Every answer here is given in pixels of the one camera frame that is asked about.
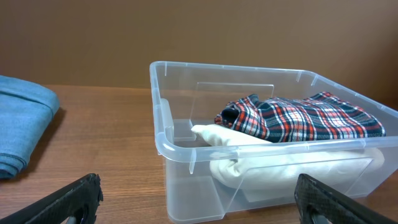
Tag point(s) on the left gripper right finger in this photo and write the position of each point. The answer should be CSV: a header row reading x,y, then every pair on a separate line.
x,y
318,203

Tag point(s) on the blue cloth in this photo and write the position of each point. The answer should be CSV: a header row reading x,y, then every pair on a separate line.
x,y
26,110

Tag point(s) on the clear plastic storage bin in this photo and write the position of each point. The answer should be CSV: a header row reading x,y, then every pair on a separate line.
x,y
189,94

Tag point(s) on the cream cloth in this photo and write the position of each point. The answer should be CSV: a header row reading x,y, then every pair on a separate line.
x,y
277,172

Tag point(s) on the plaid flannel cloth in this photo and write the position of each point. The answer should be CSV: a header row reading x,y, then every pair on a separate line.
x,y
320,117

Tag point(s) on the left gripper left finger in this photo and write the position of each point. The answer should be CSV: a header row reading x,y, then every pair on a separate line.
x,y
79,199

